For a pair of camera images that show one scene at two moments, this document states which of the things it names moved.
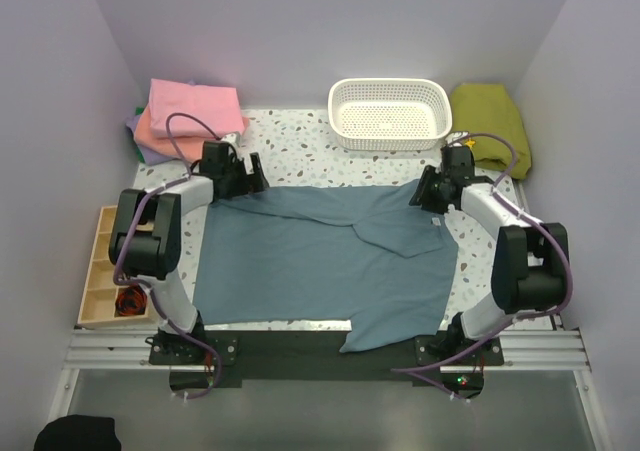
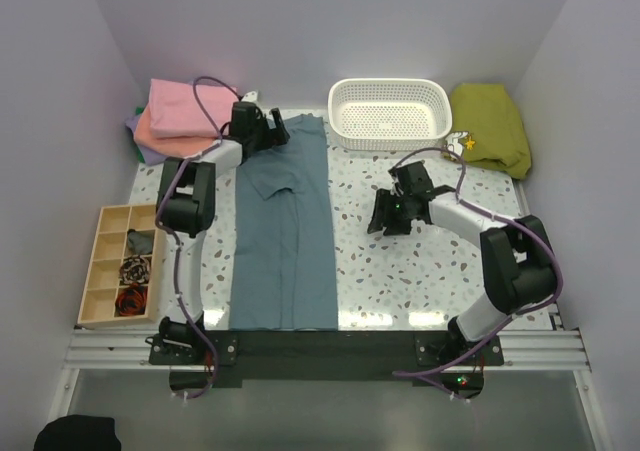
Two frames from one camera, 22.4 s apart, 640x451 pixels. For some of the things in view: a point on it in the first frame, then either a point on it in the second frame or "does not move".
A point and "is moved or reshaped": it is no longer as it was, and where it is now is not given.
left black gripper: (251, 183) → (274, 137)
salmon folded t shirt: (188, 149) does not move
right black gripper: (421, 195) → (381, 216)
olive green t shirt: (487, 109) does not move
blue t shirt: (371, 255) is moved or reshaped
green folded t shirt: (139, 156) does not move
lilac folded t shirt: (151, 157) does not move
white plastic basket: (390, 114) does not move
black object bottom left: (78, 433) does not move
